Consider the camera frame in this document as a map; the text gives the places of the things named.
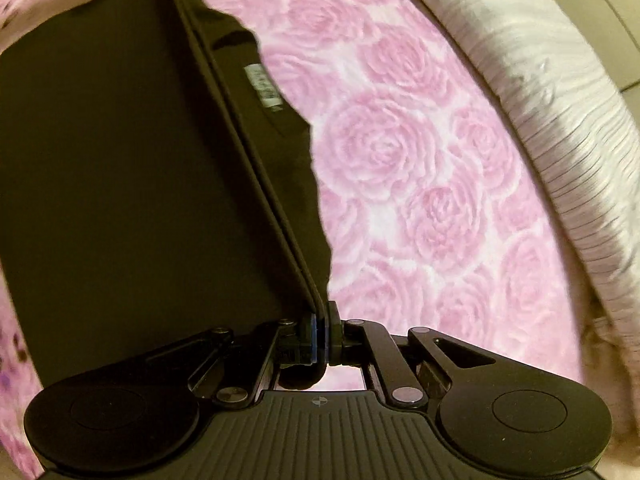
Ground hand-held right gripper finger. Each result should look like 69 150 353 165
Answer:
144 311 318 408
320 301 499 407

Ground black shirt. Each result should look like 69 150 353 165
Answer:
0 0 335 392

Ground pink floral blanket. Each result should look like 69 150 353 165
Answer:
0 0 601 476

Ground white ribbed quilt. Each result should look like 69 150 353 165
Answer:
372 0 640 346

